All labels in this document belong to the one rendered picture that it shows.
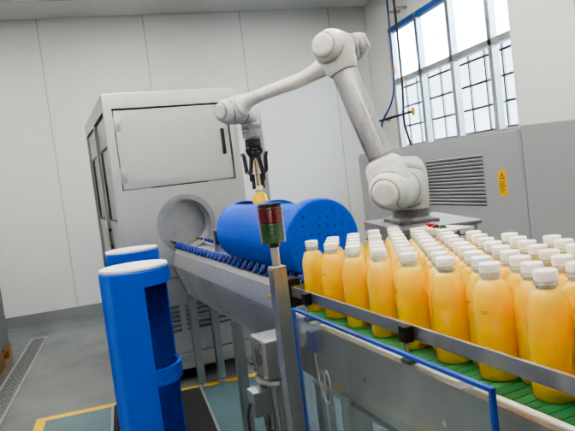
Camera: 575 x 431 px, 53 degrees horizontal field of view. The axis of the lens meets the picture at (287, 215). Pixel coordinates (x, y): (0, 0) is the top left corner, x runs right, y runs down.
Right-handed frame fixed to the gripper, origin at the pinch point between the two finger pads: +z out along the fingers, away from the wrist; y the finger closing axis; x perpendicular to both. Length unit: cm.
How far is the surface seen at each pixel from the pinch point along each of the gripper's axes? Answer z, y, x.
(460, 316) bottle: 33, 20, 163
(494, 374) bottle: 41, 23, 175
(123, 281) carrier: 32, 70, 26
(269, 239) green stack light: 15, 44, 124
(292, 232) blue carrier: 19, 18, 76
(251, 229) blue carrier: 18.8, 19.9, 39.3
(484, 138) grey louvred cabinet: -8, -143, -6
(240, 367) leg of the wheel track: 91, 15, -20
